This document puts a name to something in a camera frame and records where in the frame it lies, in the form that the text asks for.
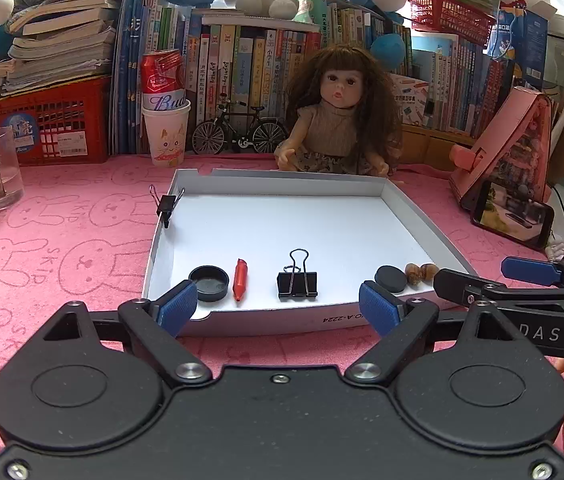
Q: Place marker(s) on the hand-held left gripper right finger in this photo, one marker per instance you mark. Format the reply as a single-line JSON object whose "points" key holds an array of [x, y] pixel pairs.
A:
{"points": [[379, 306]]}

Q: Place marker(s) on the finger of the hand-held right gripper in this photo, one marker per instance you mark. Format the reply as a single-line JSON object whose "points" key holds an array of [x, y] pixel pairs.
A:
{"points": [[457, 282], [532, 267]]}

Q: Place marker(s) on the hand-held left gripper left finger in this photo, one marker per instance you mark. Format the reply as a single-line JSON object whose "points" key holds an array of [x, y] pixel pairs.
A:
{"points": [[178, 305]]}

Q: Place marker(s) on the black round stone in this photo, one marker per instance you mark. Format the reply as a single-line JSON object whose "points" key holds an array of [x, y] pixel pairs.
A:
{"points": [[390, 278]]}

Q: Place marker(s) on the black round container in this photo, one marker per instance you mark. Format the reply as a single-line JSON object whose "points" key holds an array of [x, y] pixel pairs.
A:
{"points": [[208, 284]]}

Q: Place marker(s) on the red pointed plastic cap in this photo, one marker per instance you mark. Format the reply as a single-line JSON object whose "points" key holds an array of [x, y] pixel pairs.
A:
{"points": [[241, 280]]}

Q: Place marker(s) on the large black binder clip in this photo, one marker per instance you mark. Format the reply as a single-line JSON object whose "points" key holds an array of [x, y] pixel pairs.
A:
{"points": [[297, 284]]}

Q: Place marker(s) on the white cardboard box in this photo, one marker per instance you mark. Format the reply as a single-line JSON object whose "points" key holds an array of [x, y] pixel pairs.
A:
{"points": [[287, 220]]}

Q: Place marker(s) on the black smartphone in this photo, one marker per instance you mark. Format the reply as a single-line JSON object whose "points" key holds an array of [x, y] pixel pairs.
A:
{"points": [[509, 212]]}

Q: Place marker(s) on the small black binder clip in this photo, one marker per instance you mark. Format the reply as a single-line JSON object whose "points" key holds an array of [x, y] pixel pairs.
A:
{"points": [[166, 205]]}

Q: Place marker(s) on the pink rabbit-print cloth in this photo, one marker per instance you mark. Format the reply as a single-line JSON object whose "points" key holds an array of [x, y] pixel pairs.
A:
{"points": [[62, 260]]}

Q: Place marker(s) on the pink triangular phone stand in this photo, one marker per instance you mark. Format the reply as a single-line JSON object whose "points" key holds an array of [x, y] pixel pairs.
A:
{"points": [[507, 145]]}

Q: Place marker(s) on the brown cardboard organizer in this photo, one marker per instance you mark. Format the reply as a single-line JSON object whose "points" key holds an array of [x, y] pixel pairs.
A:
{"points": [[437, 147]]}

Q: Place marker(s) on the white cat-print paper cup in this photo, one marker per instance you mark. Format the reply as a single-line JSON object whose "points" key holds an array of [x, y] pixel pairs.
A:
{"points": [[167, 135]]}

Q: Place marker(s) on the black miniature bicycle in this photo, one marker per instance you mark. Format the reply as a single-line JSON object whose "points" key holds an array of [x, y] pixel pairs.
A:
{"points": [[222, 132]]}

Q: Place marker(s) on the brown-haired doll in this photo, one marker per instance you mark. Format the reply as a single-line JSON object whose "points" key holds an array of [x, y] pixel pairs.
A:
{"points": [[334, 110]]}

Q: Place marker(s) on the large red plastic basket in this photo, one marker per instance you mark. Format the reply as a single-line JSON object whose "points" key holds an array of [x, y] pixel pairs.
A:
{"points": [[62, 125]]}

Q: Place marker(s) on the blue carton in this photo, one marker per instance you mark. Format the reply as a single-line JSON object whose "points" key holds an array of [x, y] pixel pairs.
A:
{"points": [[519, 45]]}

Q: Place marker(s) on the red beer can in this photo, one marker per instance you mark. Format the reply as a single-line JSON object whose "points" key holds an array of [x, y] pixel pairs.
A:
{"points": [[162, 77]]}

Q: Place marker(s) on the row of upright books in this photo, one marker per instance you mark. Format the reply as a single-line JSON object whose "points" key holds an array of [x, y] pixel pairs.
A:
{"points": [[242, 70]]}

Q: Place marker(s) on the small red plastic basket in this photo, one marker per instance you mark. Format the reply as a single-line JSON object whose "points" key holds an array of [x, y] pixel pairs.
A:
{"points": [[449, 17]]}

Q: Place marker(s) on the stack of lying books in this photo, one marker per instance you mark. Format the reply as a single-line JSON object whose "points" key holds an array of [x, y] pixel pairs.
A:
{"points": [[62, 35]]}

